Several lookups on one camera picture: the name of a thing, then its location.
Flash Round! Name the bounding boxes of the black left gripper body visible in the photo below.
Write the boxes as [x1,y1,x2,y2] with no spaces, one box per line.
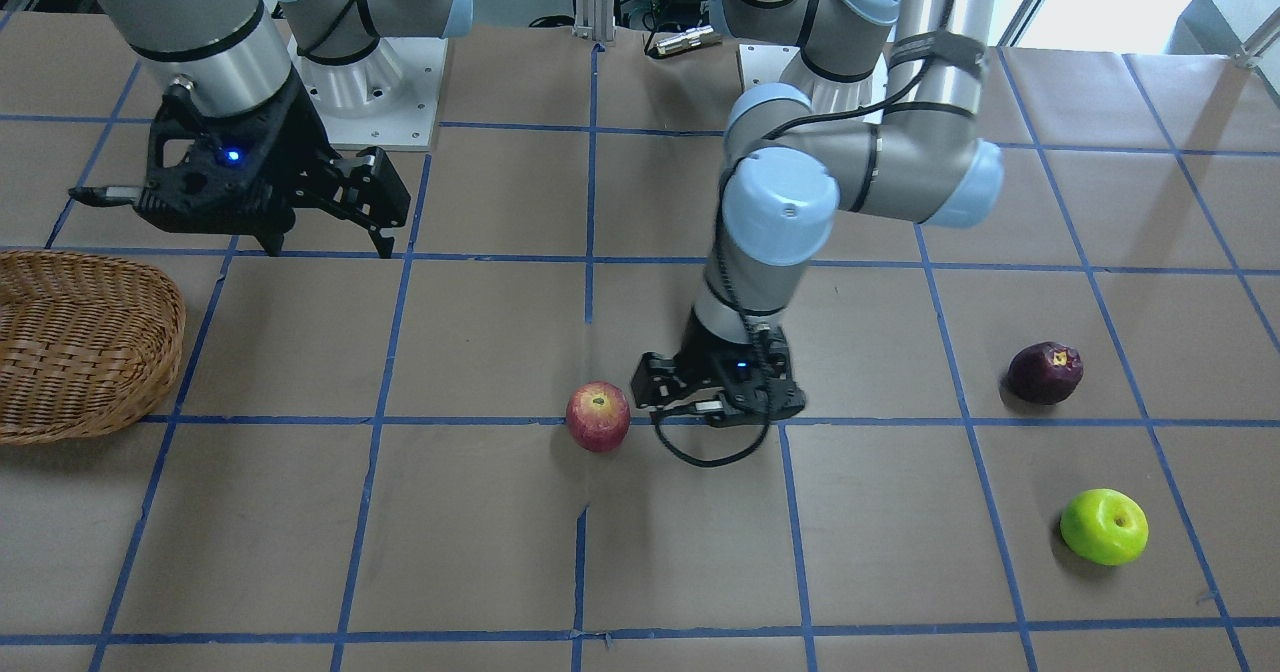
[682,314,806,428]

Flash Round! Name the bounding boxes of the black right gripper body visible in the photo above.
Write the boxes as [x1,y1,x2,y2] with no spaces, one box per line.
[134,72,332,256]

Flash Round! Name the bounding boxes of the red yellow apple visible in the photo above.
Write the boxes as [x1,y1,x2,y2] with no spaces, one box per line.
[564,381,630,453]

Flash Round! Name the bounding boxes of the dark red apple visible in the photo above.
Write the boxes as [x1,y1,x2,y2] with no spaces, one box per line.
[1005,340,1084,406]

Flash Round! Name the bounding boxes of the green apple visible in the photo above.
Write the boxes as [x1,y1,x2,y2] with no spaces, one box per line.
[1059,488,1149,567]

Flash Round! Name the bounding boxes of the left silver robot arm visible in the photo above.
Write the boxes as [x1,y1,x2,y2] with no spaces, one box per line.
[631,0,1004,428]

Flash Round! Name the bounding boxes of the wicker basket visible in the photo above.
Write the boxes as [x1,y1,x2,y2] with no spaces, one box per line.
[1,250,187,445]

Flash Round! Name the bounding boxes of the silver metal connector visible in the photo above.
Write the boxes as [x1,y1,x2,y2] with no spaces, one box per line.
[645,26,723,60]

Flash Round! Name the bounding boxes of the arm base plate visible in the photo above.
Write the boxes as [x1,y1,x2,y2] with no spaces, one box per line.
[287,38,451,152]
[739,42,893,123]

